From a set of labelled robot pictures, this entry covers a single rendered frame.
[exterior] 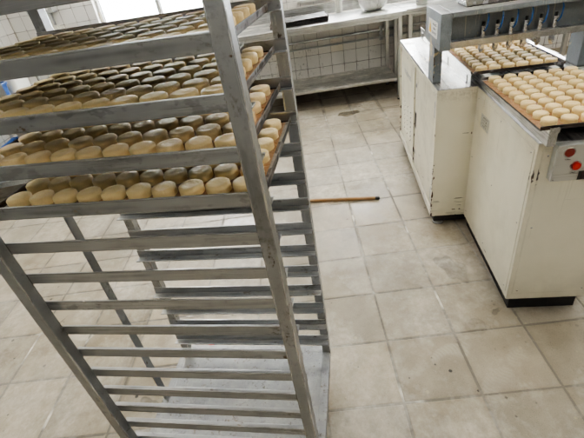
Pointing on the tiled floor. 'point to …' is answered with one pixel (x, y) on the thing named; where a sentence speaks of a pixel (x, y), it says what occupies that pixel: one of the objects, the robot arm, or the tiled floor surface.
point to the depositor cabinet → (438, 129)
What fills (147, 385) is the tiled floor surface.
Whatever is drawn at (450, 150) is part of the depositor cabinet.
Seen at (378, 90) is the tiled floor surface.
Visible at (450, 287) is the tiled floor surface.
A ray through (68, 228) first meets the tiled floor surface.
